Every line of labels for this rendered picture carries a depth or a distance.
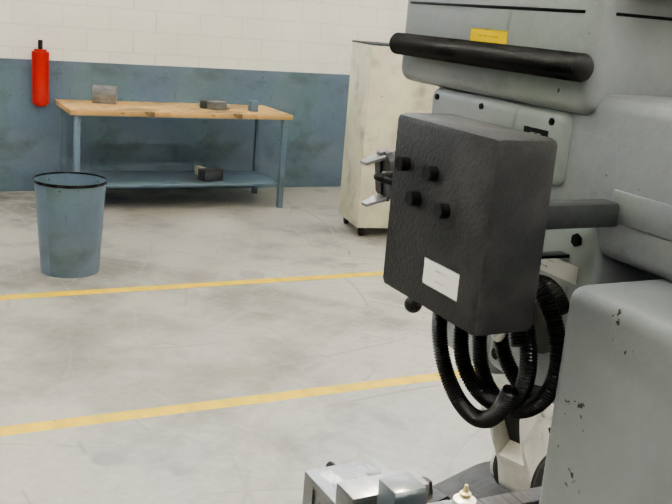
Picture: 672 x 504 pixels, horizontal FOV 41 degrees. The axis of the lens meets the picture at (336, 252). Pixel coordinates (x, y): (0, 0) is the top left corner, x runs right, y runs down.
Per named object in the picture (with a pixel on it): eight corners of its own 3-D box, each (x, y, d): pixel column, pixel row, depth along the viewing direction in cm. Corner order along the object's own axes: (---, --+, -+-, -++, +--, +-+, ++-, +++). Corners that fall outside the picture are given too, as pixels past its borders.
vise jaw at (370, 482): (334, 502, 153) (336, 481, 152) (409, 487, 160) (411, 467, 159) (351, 521, 148) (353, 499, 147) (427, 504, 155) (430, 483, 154)
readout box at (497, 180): (371, 283, 110) (388, 111, 105) (434, 279, 115) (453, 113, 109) (463, 340, 93) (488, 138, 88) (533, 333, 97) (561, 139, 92)
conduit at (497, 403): (418, 393, 121) (435, 244, 116) (515, 380, 129) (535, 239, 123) (500, 456, 106) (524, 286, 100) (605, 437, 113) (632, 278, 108)
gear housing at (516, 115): (422, 147, 147) (428, 85, 144) (541, 148, 158) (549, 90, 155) (556, 189, 118) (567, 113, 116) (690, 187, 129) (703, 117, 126)
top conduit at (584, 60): (387, 53, 147) (389, 31, 146) (409, 54, 149) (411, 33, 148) (570, 82, 108) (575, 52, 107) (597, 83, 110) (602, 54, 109)
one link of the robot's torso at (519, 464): (515, 460, 258) (502, 322, 235) (577, 488, 245) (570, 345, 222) (483, 492, 249) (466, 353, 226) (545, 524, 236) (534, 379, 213)
